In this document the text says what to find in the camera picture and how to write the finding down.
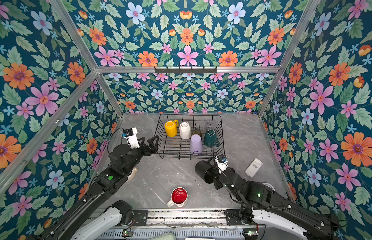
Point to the pink alarm clock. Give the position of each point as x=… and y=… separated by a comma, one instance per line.
x=132, y=175

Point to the dark green mug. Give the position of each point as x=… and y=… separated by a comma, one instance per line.
x=210, y=139

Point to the red and white mug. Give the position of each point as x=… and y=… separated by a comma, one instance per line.
x=179, y=198

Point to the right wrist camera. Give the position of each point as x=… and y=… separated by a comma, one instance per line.
x=221, y=162

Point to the black wire dish rack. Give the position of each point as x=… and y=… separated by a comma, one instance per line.
x=176, y=147

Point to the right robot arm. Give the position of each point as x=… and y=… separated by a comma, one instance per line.
x=264, y=206

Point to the black hook rail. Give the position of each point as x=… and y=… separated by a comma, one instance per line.
x=185, y=70

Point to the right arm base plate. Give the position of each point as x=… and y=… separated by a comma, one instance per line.
x=236, y=217

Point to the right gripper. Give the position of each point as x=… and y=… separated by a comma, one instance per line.
x=216, y=181

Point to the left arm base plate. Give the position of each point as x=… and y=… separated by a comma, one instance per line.
x=140, y=218

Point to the white cream mug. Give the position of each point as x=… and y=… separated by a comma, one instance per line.
x=185, y=130

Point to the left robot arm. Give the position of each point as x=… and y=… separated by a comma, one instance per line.
x=71, y=226

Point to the white remote control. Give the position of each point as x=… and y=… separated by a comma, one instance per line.
x=254, y=167

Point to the clear plastic cup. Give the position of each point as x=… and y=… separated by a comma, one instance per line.
x=209, y=125

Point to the olive glass cup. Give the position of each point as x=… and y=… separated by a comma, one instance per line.
x=197, y=130

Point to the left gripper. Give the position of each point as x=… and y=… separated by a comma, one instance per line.
x=153, y=148

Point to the black mug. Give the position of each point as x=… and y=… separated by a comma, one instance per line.
x=207, y=170

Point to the white alarm clock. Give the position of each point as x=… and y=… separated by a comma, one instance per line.
x=269, y=186

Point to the yellow mug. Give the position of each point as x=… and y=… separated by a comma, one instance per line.
x=171, y=128

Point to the lilac plastic cup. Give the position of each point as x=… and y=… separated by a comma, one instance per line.
x=196, y=147

